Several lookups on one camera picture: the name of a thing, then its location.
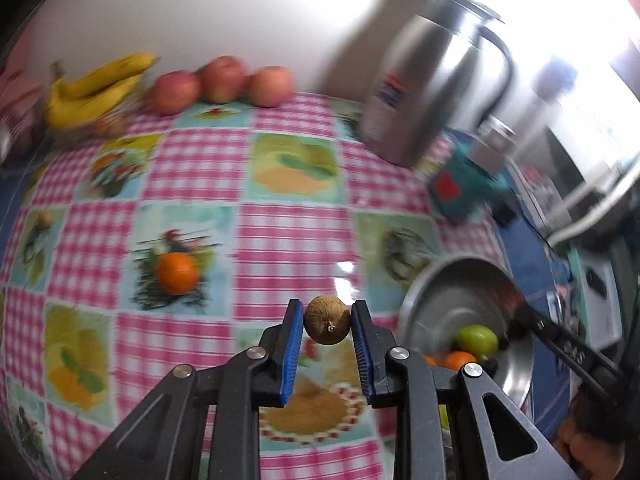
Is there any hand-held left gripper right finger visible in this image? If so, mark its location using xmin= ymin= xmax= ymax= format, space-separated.
xmin=351 ymin=300 xmax=581 ymax=480

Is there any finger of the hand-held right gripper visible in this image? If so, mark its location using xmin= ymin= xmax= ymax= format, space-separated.
xmin=510 ymin=302 xmax=628 ymax=403

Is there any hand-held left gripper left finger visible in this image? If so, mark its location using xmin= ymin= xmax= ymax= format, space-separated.
xmin=72 ymin=299 xmax=305 ymax=480

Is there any brown kiwi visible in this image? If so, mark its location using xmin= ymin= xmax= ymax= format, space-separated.
xmin=303 ymin=295 xmax=352 ymax=346

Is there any green guava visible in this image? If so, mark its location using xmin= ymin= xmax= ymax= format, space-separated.
xmin=454 ymin=325 xmax=500 ymax=358

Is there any large orange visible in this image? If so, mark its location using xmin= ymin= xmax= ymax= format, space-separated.
xmin=444 ymin=351 xmax=478 ymax=370

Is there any stainless steel basin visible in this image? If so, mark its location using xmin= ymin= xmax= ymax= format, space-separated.
xmin=398 ymin=255 xmax=535 ymax=411

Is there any person's right hand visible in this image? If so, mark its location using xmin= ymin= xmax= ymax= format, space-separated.
xmin=552 ymin=405 xmax=613 ymax=480

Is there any white flat box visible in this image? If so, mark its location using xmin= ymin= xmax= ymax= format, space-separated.
xmin=580 ymin=260 xmax=623 ymax=346

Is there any medium orange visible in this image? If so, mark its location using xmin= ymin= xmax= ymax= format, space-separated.
xmin=154 ymin=252 xmax=198 ymax=296

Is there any pink checkered tablecloth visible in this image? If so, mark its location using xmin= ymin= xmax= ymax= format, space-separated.
xmin=0 ymin=92 xmax=521 ymax=480

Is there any white rack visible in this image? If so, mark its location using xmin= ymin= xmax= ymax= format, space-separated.
xmin=545 ymin=150 xmax=640 ymax=251

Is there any teal box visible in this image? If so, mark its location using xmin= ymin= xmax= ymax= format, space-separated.
xmin=429 ymin=142 xmax=506 ymax=221

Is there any red apple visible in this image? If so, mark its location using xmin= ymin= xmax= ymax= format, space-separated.
xmin=150 ymin=71 xmax=202 ymax=117
xmin=246 ymin=66 xmax=295 ymax=108
xmin=199 ymin=56 xmax=249 ymax=104

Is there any stainless steel thermos jug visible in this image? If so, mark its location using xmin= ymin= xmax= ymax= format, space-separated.
xmin=359 ymin=0 xmax=516 ymax=168

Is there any clear plastic fruit tray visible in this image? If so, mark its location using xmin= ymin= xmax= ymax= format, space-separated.
xmin=75 ymin=95 xmax=148 ymax=141

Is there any small orange fruit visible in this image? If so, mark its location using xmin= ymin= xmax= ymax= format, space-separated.
xmin=92 ymin=115 xmax=126 ymax=138

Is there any yellow banana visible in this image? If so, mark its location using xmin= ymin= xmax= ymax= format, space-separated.
xmin=45 ymin=72 xmax=146 ymax=131
xmin=50 ymin=52 xmax=158 ymax=101

